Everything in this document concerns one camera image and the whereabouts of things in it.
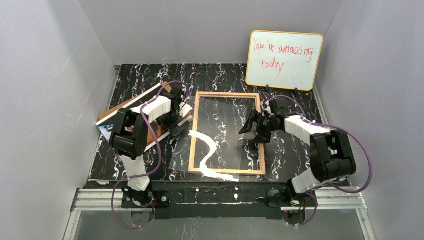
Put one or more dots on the black marble pattern mat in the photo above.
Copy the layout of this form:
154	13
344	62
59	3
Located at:
285	156

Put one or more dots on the brown cardboard backing board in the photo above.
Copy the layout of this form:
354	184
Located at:
148	94

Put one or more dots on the aluminium rail base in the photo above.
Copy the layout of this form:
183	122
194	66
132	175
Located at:
182	210

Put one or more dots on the clear plastic sheet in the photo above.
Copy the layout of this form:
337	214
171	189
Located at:
221	119

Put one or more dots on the white wooden picture frame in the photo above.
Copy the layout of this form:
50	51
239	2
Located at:
256	154

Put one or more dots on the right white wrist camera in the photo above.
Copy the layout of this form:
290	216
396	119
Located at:
267	110

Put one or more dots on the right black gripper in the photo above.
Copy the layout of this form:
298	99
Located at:
260	124

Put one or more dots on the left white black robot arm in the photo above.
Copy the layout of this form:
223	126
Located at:
134	129

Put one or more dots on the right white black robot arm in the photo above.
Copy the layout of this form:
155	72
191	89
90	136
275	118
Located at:
330	153

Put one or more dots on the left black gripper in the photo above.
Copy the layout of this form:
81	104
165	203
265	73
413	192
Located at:
174	122

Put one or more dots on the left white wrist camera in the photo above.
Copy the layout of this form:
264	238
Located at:
184	109

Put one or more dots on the yellow rimmed whiteboard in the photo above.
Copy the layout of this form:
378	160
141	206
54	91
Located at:
283	60

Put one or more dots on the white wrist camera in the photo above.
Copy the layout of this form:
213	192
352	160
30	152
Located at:
267	110
184	109

